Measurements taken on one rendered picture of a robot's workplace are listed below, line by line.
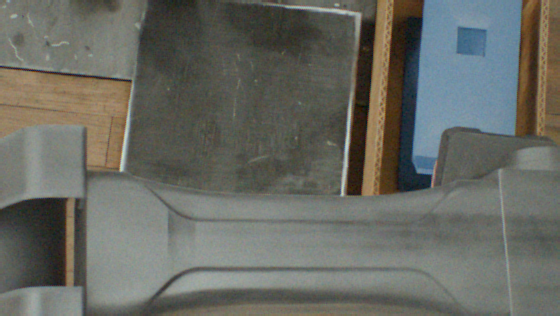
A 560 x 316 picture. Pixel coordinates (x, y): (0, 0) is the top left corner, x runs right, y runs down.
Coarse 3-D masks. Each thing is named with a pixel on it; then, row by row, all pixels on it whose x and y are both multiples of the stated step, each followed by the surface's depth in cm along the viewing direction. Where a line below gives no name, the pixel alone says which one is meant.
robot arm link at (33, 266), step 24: (0, 216) 48; (24, 216) 49; (48, 216) 50; (0, 240) 48; (24, 240) 49; (48, 240) 50; (0, 264) 48; (24, 264) 48; (48, 264) 49; (0, 288) 48
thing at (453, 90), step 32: (448, 0) 80; (480, 0) 80; (512, 0) 80; (448, 32) 80; (512, 32) 80; (448, 64) 79; (480, 64) 79; (512, 64) 79; (448, 96) 79; (480, 96) 79; (512, 96) 79; (416, 128) 78; (480, 128) 78; (512, 128) 78; (416, 160) 76
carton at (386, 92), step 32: (384, 0) 84; (416, 0) 89; (544, 0) 83; (384, 32) 81; (544, 32) 82; (384, 64) 81; (544, 64) 81; (384, 96) 80; (544, 96) 81; (384, 128) 86; (384, 160) 86; (384, 192) 85
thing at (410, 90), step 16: (416, 32) 88; (464, 32) 88; (480, 32) 88; (416, 48) 88; (464, 48) 88; (480, 48) 88; (416, 64) 87; (416, 80) 87; (416, 96) 87; (400, 144) 86; (400, 160) 85; (400, 176) 85; (416, 176) 85; (400, 192) 83
